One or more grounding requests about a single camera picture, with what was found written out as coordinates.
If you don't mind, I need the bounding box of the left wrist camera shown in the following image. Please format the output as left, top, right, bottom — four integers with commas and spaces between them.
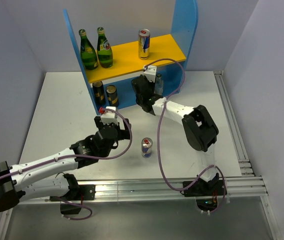
98, 106, 119, 125

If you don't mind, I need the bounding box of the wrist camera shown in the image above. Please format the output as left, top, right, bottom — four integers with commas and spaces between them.
143, 65, 157, 83
98, 106, 119, 125

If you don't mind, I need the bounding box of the green bottle yellow label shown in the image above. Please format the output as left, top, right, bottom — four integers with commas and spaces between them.
78, 29, 98, 70

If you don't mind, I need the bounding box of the blue and yellow shelf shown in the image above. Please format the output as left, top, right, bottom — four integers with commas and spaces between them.
63, 0, 199, 111

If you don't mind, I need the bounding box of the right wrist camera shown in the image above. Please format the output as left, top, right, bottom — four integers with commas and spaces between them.
143, 65, 157, 83

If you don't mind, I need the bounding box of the clear glass bottle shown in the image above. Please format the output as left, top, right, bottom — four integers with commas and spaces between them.
154, 73, 164, 96

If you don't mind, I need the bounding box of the purple cable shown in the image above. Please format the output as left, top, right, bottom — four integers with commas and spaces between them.
144, 58, 228, 213
0, 108, 133, 221

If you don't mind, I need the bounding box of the aluminium front rail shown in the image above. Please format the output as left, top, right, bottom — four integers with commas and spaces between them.
5, 176, 269, 206

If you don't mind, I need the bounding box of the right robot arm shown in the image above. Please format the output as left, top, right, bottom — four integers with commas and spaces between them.
131, 75, 219, 170

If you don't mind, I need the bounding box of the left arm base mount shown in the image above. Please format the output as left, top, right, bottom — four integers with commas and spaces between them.
49, 184, 96, 221

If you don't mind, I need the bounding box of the Red Bull can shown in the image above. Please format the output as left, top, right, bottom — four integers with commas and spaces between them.
141, 137, 153, 158
138, 29, 151, 60

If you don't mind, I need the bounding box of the aluminium right rail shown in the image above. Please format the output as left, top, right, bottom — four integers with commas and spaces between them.
213, 71, 256, 177

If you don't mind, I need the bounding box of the aluminium rail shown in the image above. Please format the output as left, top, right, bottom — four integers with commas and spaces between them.
5, 176, 269, 206
213, 71, 256, 177

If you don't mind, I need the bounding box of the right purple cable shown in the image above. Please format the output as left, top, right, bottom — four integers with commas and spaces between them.
144, 58, 228, 213

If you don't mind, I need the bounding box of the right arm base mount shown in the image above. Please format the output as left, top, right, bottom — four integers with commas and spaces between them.
180, 178, 227, 212

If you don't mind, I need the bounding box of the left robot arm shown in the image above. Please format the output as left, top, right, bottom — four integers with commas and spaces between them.
0, 115, 133, 212

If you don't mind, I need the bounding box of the black gold can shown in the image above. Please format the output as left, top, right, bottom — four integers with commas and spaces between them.
92, 81, 106, 106
105, 85, 119, 107

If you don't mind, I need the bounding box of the green bottle red label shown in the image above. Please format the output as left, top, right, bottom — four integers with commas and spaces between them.
97, 26, 113, 68

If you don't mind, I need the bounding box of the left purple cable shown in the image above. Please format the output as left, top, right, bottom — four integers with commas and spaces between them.
0, 108, 133, 221

